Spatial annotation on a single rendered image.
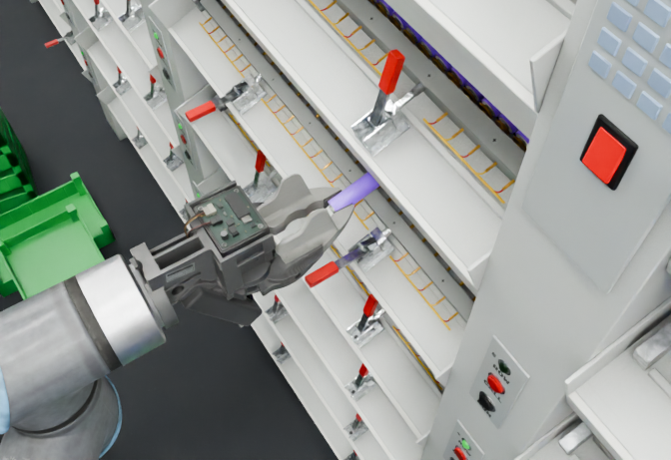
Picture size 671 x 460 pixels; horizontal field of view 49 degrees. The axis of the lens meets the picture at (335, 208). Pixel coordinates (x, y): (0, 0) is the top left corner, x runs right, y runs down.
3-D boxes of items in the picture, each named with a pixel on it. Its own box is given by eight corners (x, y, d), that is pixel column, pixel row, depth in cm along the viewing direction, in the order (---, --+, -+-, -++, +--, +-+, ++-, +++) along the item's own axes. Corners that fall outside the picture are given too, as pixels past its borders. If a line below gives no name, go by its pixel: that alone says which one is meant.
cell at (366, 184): (382, 169, 73) (330, 207, 73) (390, 182, 74) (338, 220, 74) (374, 162, 75) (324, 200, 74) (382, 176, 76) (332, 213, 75)
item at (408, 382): (430, 450, 92) (408, 440, 80) (203, 137, 121) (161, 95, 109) (557, 348, 93) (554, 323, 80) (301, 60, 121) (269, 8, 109)
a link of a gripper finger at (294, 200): (342, 164, 70) (262, 212, 67) (341, 199, 75) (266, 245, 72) (323, 143, 72) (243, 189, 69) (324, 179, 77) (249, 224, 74)
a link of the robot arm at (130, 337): (132, 380, 67) (90, 298, 71) (181, 352, 68) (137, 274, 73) (106, 339, 59) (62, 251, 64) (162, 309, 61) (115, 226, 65)
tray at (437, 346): (451, 394, 76) (435, 379, 67) (182, 47, 104) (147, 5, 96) (604, 271, 76) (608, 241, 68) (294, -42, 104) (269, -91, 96)
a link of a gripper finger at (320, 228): (369, 201, 68) (279, 240, 66) (366, 234, 73) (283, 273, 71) (352, 177, 70) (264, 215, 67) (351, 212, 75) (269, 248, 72)
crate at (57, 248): (134, 313, 181) (131, 307, 174) (56, 356, 175) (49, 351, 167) (78, 213, 187) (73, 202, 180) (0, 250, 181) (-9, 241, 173)
